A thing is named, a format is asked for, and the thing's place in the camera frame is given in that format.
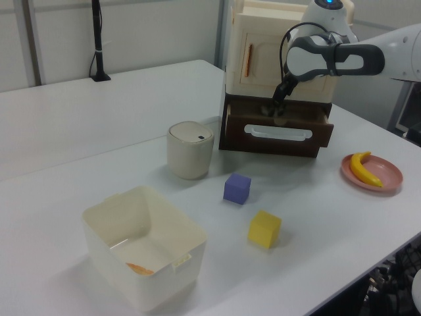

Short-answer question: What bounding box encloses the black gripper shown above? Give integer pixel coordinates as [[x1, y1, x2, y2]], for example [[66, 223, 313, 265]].
[[270, 74, 299, 117]]

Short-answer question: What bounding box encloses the dark brown wooden drawer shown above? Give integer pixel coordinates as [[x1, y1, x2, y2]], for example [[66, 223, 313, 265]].
[[225, 101, 335, 149]]

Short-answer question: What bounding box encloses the cream toy cabinet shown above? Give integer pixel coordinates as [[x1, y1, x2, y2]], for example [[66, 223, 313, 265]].
[[225, 0, 356, 105]]

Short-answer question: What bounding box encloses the purple cube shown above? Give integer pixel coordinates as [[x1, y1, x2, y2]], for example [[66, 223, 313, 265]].
[[222, 172, 252, 205]]

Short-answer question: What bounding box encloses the cream lidded trash can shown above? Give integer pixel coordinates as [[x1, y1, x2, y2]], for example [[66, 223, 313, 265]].
[[166, 120, 215, 180]]

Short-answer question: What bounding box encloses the yellow banana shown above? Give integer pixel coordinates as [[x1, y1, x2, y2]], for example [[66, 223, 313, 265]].
[[349, 151, 384, 188]]

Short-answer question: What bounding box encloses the yellow cube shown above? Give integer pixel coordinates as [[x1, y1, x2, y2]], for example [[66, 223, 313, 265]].
[[247, 209, 283, 249]]

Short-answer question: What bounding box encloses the pink plate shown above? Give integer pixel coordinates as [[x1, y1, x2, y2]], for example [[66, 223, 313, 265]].
[[340, 153, 404, 193]]

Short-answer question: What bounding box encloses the black pole stand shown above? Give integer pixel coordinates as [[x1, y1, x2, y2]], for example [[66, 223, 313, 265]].
[[89, 0, 112, 82]]

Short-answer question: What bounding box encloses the white plastic bin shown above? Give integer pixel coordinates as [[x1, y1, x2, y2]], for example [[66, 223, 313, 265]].
[[81, 185, 209, 313]]

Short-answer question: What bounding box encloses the white drawer handle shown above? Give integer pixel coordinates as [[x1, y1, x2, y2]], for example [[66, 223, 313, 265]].
[[243, 124, 313, 142]]

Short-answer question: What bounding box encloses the orange cabinet door handle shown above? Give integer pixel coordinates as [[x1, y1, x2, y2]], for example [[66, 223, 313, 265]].
[[243, 43, 254, 77]]

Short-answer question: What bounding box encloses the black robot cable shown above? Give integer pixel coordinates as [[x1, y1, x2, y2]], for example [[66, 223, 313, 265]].
[[278, 22, 332, 85]]

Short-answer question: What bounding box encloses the grey metal post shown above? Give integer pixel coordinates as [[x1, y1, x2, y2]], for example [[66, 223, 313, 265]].
[[387, 80, 417, 132]]

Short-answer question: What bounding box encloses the black cable bundle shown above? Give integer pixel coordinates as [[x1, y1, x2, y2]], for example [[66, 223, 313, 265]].
[[361, 235, 421, 316]]

